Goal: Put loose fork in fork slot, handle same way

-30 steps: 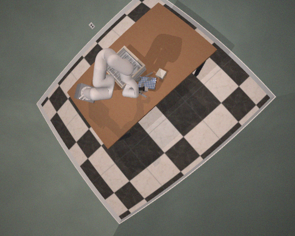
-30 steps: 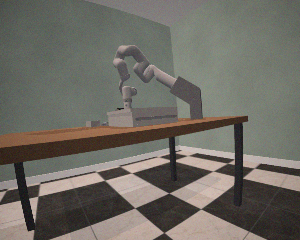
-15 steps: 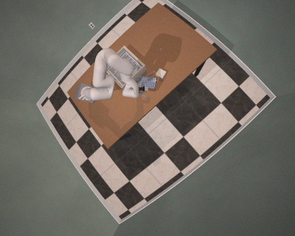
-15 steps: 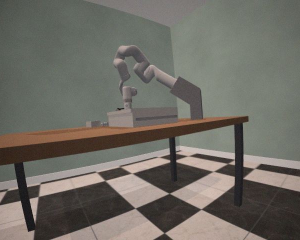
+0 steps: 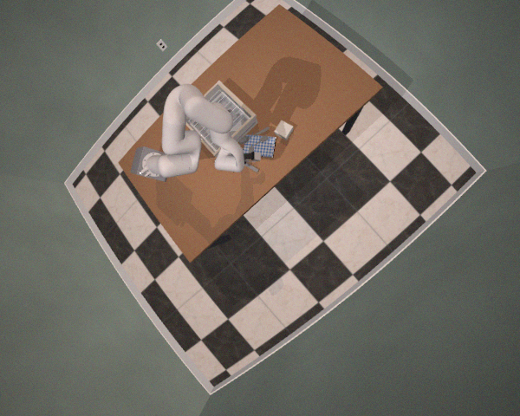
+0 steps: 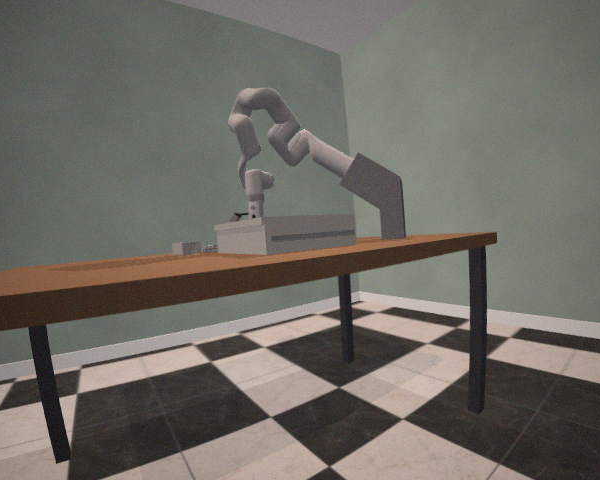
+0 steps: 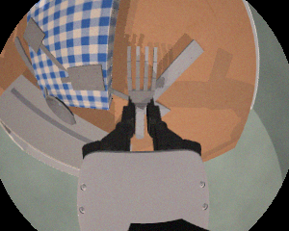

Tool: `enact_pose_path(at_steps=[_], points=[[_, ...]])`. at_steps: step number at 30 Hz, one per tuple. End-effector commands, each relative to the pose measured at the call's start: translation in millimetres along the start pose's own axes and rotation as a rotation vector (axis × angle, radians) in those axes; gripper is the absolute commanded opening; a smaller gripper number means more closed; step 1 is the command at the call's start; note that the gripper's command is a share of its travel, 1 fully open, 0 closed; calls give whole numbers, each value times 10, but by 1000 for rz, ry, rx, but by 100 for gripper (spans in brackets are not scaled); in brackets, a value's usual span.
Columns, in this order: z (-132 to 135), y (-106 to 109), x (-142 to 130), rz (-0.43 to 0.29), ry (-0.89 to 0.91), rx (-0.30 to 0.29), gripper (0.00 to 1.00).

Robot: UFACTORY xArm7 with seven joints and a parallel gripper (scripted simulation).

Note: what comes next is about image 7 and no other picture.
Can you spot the grey metal fork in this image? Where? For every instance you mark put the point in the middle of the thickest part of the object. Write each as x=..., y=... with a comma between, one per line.
x=140, y=97

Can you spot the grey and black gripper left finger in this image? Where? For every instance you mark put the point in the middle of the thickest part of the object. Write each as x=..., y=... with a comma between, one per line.
x=117, y=139

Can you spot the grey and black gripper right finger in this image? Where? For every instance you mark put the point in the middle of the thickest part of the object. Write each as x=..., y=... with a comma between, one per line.
x=161, y=135

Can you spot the blue and white checked towel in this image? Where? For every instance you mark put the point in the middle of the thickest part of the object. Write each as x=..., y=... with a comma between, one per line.
x=77, y=32

